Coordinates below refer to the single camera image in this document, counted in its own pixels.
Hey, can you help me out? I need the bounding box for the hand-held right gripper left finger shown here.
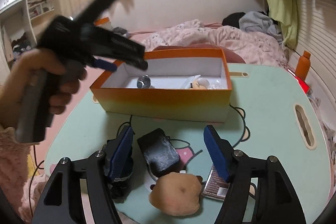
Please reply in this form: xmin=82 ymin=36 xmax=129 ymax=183
xmin=31 ymin=125 xmax=135 ymax=224

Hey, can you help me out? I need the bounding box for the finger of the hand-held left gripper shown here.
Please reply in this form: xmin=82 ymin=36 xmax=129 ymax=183
xmin=93 ymin=58 xmax=118 ymax=72
xmin=115 ymin=52 xmax=149 ymax=70

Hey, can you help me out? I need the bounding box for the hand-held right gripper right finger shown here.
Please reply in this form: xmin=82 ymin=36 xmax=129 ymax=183
xmin=203 ymin=125 xmax=306 ymax=224

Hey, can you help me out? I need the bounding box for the brown chocolate packet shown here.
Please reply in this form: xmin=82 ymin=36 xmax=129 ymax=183
xmin=202 ymin=165 xmax=233 ymax=201

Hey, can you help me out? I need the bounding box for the black case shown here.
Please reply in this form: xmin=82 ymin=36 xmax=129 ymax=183
xmin=137 ymin=128 xmax=181 ymax=177

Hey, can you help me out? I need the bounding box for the black lace cloth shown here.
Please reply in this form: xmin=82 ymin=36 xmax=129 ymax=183
xmin=103 ymin=138 xmax=135 ymax=199

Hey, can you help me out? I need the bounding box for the orange cardboard box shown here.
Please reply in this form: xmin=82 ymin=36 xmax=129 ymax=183
xmin=90 ymin=49 xmax=233 ymax=123

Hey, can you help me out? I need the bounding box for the tan plush toy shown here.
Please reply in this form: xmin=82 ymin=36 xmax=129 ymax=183
xmin=149 ymin=172 xmax=203 ymax=215

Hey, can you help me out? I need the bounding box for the person's left hand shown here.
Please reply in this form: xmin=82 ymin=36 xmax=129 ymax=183
xmin=0 ymin=49 xmax=88 ymax=130

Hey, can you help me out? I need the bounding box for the silver round metal object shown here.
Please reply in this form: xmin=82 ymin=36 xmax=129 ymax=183
xmin=137 ymin=76 xmax=151 ymax=88

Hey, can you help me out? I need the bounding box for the orange flat box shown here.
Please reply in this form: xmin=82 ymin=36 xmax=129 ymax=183
xmin=94 ymin=17 xmax=111 ymax=28

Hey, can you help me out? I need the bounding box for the dark clothing pile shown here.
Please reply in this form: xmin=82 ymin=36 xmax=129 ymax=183
xmin=10 ymin=32 xmax=36 ymax=56

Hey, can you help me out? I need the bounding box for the mint green cartoon table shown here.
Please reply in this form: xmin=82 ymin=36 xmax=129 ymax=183
xmin=43 ymin=63 xmax=330 ymax=223

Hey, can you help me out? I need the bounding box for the clear plastic wrapper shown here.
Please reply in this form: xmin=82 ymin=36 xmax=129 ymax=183
xmin=184 ymin=74 xmax=227 ymax=89

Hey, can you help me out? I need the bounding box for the dark red cushion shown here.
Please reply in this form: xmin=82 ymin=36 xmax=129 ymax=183
xmin=152 ymin=44 xmax=246 ymax=64

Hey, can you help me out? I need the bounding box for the pink patterned blanket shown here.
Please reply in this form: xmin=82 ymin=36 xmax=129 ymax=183
xmin=142 ymin=19 xmax=288 ymax=67

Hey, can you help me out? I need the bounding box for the black clothing heap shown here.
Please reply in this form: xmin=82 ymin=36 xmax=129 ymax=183
xmin=223 ymin=13 xmax=246 ymax=28

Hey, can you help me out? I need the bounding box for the smartphone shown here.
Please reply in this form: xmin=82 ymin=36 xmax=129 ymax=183
xmin=289 ymin=69 xmax=310 ymax=93

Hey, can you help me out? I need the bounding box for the orange bottle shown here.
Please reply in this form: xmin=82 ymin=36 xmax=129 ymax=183
xmin=295 ymin=50 xmax=311 ymax=81

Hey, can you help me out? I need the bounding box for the grey clothing heap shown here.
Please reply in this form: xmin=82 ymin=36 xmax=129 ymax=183
xmin=239 ymin=11 xmax=284 ymax=43

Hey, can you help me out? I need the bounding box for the yellow-green hanging garment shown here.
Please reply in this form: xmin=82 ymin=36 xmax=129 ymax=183
xmin=263 ymin=0 xmax=298 ymax=50

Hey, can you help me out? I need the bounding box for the black cable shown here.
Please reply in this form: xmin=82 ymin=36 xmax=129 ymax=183
xmin=115 ymin=115 xmax=135 ymax=143
xmin=26 ymin=144 xmax=45 ymax=203

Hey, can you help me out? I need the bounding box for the white wall shelf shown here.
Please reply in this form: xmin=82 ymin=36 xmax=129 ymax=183
xmin=26 ymin=0 xmax=54 ymax=21

